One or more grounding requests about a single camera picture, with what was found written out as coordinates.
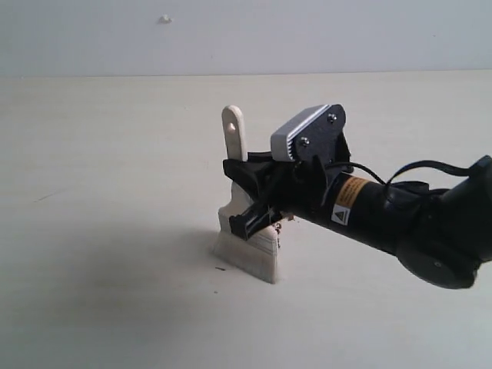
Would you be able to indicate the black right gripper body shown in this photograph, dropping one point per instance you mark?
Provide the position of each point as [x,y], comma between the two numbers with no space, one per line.
[307,189]

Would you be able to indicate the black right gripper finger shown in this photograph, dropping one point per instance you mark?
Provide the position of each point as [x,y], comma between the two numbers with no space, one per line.
[260,177]
[255,218]

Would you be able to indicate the wooden paint brush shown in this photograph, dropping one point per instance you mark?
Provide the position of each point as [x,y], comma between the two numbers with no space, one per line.
[257,256]

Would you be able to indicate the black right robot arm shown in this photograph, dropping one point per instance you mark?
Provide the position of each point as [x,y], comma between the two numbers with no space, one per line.
[441,235]

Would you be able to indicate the brown beads and crumbs pile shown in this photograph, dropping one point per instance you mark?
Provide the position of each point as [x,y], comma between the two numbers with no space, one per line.
[282,225]

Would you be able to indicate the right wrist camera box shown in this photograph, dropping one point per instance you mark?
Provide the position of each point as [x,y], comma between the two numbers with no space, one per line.
[314,132]

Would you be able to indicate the small white wall fixture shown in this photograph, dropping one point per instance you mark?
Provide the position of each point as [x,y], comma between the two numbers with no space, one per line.
[165,19]

